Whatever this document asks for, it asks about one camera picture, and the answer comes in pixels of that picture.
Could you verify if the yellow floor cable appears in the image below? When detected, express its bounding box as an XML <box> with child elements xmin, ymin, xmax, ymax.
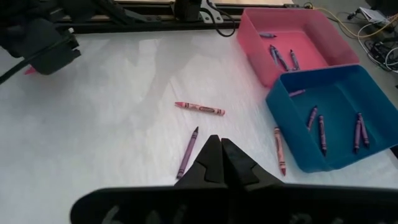
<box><xmin>310</xmin><ymin>6</ymin><xmax>398</xmax><ymax>40</ymax></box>

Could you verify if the blue plastic bin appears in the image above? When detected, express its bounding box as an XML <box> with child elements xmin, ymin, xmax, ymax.
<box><xmin>266</xmin><ymin>64</ymin><xmax>398</xmax><ymax>174</ymax></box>

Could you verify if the black metal table frame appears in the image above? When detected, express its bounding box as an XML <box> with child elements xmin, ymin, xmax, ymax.
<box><xmin>52</xmin><ymin>0</ymin><xmax>299</xmax><ymax>35</ymax></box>

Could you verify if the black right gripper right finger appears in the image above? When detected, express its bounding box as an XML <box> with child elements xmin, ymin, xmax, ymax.
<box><xmin>221</xmin><ymin>138</ymin><xmax>286</xmax><ymax>192</ymax></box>

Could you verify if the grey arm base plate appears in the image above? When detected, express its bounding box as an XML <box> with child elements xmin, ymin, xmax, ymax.
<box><xmin>200</xmin><ymin>0</ymin><xmax>224</xmax><ymax>24</ymax></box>

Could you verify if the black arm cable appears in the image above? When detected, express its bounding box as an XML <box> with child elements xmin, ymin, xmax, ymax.
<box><xmin>200</xmin><ymin>0</ymin><xmax>239</xmax><ymax>38</ymax></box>

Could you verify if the large pink plastic bin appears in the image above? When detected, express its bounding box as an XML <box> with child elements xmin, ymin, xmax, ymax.
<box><xmin>236</xmin><ymin>7</ymin><xmax>361</xmax><ymax>89</ymax></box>

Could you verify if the white floor cable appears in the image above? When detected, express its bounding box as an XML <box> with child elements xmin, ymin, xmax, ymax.
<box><xmin>356</xmin><ymin>21</ymin><xmax>398</xmax><ymax>74</ymax></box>

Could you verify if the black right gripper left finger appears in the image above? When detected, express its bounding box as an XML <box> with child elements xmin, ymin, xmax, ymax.
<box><xmin>174</xmin><ymin>134</ymin><xmax>228</xmax><ymax>188</ymax></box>

